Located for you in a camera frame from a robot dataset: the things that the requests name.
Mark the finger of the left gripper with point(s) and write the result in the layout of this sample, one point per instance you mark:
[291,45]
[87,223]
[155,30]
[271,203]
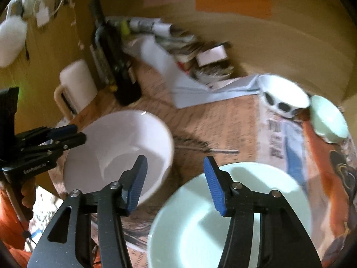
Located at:
[59,145]
[43,134]

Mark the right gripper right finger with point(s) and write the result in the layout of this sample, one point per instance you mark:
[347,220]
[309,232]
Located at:
[283,240]

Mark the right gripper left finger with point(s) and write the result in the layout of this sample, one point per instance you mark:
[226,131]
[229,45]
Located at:
[67,242]

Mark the pinkish grey bowl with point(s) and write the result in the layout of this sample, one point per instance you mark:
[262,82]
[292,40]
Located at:
[113,144]

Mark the mint green plate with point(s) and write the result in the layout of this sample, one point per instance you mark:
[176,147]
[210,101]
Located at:
[189,232]

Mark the small mint green bowl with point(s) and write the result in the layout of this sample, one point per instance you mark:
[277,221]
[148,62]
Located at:
[327,120]

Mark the white bowl black spots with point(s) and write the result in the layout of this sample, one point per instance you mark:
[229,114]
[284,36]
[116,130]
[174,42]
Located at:
[281,95]

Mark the person's left hand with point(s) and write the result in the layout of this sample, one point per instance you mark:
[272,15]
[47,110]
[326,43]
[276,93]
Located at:
[28,191]

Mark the orange sleeve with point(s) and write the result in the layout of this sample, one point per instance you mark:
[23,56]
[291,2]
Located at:
[11,232]

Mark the cream plastic mug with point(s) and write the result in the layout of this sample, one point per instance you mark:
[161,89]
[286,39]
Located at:
[76,89]

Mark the dark wine bottle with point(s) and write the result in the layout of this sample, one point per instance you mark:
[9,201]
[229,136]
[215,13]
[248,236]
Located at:
[107,39]

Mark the printed newspaper table cover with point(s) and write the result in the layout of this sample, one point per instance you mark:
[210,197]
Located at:
[243,129]

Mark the white paper sheet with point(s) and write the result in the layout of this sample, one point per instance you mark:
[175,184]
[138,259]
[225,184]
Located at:
[186,91]

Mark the stack of newspapers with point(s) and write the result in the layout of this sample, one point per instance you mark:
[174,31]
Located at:
[181,44]

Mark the small dish with trinkets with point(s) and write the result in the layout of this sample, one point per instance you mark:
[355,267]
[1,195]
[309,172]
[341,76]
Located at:
[213,73]

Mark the orange sticky note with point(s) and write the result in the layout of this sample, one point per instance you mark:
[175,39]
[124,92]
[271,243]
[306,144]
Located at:
[261,9]

